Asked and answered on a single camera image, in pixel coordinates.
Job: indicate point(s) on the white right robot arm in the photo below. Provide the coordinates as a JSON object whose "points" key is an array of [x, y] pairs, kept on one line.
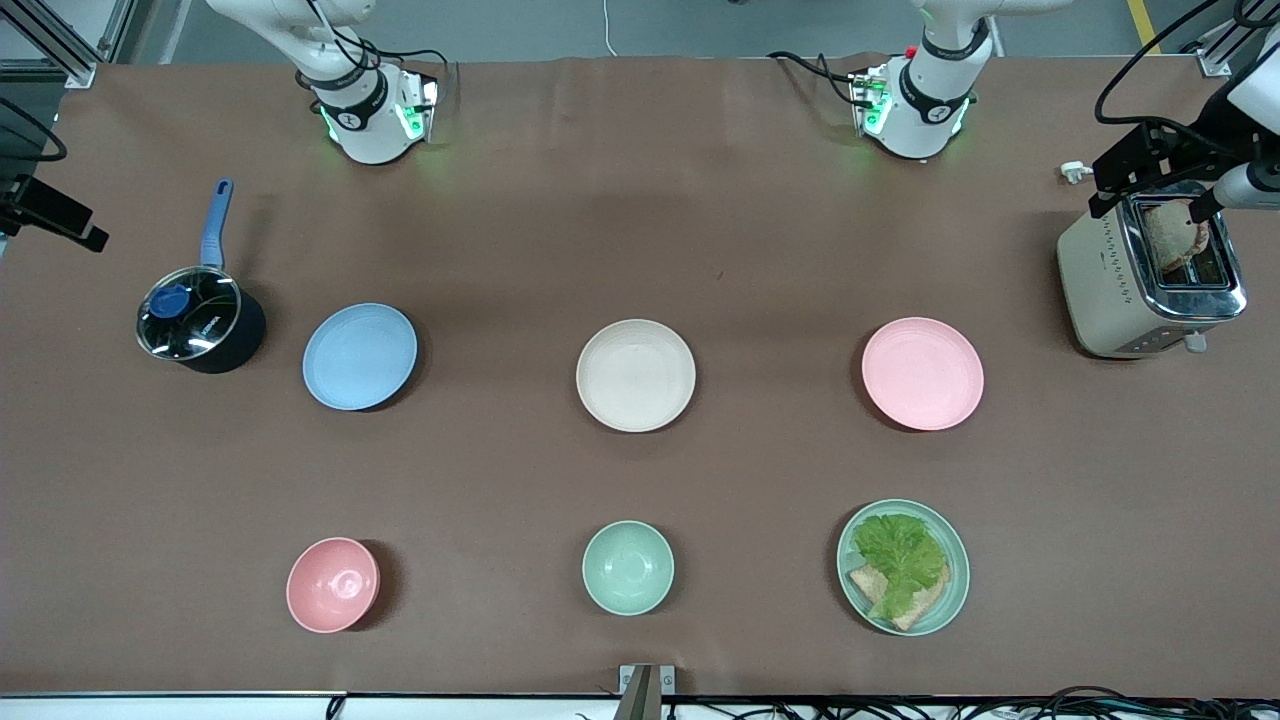
{"points": [[365, 120]]}

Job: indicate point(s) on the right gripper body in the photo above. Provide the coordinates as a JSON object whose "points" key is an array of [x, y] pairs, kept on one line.
{"points": [[22, 192]]}

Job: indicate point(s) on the green lettuce leaf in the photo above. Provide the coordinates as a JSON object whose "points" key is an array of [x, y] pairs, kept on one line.
{"points": [[900, 555]]}

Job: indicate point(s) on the beige plate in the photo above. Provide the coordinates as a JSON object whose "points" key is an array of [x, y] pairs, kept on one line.
{"points": [[635, 375]]}

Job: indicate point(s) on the glass lid with blue knob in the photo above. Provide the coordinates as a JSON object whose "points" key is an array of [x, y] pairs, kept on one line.
{"points": [[190, 312]]}

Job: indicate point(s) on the brown toast slice in toaster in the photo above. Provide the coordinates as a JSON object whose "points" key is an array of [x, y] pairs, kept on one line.
{"points": [[1172, 235]]}

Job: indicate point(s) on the brown bread slice on plate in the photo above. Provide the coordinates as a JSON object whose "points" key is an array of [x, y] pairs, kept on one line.
{"points": [[925, 605]]}

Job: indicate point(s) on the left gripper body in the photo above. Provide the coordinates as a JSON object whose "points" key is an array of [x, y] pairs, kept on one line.
{"points": [[1192, 146]]}

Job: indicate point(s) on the pink plate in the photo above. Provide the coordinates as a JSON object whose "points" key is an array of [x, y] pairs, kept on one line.
{"points": [[922, 373]]}

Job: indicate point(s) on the green bowl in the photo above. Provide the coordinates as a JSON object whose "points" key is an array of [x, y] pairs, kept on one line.
{"points": [[627, 567]]}

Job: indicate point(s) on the beige and chrome toaster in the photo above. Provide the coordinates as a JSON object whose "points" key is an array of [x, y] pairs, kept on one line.
{"points": [[1105, 290]]}

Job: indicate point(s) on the metal table edge bracket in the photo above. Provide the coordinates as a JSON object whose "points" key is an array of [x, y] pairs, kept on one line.
{"points": [[645, 690]]}

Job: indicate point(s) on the blue plate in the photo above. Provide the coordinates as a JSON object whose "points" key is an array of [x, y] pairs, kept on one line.
{"points": [[359, 356]]}

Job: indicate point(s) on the pink bowl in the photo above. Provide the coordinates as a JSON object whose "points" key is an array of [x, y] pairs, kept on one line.
{"points": [[332, 585]]}

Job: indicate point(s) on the aluminium frame profile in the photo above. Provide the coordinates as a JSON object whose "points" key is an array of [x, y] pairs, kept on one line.
{"points": [[55, 45], [1225, 45]]}

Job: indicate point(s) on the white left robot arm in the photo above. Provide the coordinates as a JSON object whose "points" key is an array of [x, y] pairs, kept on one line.
{"points": [[925, 110]]}

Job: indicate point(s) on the green plate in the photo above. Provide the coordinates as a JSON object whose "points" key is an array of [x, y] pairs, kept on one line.
{"points": [[955, 590]]}

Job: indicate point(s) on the brown table cover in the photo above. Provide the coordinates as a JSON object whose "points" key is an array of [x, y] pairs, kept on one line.
{"points": [[640, 480]]}

